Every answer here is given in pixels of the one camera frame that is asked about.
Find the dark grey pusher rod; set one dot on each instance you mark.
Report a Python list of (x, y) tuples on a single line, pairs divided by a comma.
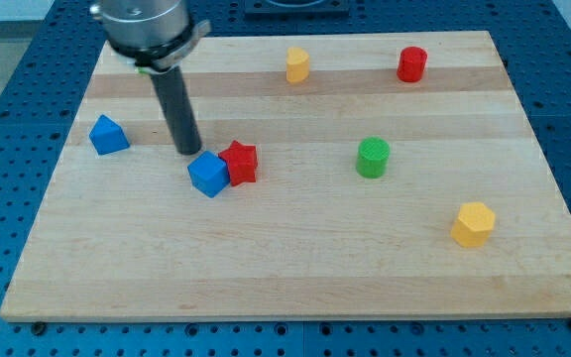
[(172, 94)]

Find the red cylinder block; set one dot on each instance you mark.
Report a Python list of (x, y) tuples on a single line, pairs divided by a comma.
[(412, 64)]

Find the yellow heart block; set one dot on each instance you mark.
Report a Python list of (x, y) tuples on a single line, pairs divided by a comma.
[(297, 65)]

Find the yellow hexagon block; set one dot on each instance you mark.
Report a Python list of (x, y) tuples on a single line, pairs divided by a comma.
[(473, 225)]

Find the blue triangle block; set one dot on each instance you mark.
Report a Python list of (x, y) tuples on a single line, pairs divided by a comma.
[(107, 136)]

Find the green cylinder block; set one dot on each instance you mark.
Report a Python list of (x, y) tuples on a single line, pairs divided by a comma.
[(372, 157)]

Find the red star block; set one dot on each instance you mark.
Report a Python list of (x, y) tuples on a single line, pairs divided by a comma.
[(241, 161)]

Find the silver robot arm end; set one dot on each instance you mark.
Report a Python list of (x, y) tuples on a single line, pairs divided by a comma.
[(155, 35)]

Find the blue cube block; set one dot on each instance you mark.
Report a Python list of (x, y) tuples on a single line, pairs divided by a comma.
[(209, 174)]

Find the wooden board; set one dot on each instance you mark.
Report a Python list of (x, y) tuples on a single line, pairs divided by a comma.
[(125, 237)]

